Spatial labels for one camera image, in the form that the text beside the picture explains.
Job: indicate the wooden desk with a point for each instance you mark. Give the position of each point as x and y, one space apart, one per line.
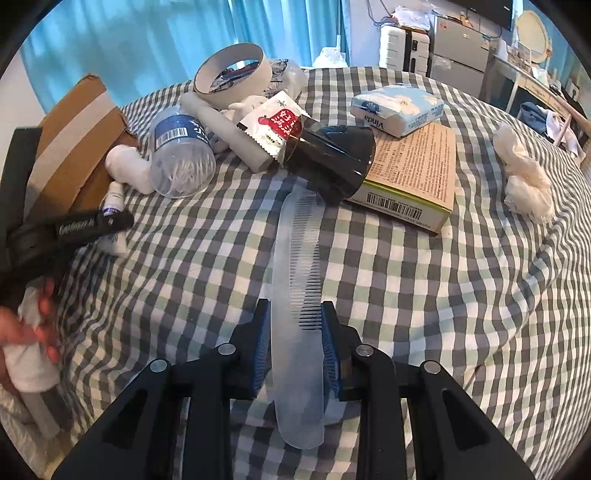
531 81

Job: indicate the translucent white comb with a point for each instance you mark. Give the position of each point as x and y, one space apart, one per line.
295 277

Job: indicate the flat brown paper box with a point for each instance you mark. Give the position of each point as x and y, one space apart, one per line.
415 170

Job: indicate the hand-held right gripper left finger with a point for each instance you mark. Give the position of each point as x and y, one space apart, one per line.
261 350

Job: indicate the small grey fridge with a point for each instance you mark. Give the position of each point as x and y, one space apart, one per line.
459 50

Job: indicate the white and blue tissue pack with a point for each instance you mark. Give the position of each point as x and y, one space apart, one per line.
397 108

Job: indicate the wooden chair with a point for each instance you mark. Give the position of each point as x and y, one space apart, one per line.
565 134

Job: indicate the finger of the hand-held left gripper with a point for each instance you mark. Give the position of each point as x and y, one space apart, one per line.
92 224

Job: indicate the small white bottle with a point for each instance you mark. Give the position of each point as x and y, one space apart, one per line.
115 194

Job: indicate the white plastic bag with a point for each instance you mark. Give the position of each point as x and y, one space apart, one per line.
330 57

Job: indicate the clear printed plastic bag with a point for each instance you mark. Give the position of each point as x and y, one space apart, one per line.
288 76

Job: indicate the blue curtain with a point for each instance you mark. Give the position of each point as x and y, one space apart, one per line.
138 37

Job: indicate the grey-white foam cylinder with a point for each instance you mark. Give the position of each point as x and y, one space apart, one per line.
240 138

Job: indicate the white suitcase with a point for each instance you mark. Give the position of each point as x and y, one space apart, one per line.
397 46

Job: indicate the clear bag of small things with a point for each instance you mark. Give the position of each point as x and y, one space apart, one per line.
413 17

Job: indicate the round white framed mirror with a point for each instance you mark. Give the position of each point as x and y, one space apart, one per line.
221 69

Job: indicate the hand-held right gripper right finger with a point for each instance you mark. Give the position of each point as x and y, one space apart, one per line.
328 355

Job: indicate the person's left hand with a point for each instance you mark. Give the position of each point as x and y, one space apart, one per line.
44 323

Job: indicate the oval white mirror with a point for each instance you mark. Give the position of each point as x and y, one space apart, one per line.
531 30

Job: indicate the black cylindrical cup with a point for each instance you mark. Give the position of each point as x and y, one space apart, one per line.
332 157

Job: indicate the brown cardboard box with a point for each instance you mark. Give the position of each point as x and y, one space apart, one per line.
78 138

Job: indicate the clear cotton swab container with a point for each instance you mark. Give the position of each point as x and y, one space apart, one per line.
182 152

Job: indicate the blue clothes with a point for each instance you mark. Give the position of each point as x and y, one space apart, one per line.
535 115

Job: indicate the white tissue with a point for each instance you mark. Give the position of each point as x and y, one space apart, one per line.
528 184
32 364

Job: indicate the red and white packet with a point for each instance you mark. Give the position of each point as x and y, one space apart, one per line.
272 127

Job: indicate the black wall television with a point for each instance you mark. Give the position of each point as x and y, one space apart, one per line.
496 11

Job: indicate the white plaster figurine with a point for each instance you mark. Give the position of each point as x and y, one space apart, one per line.
131 168

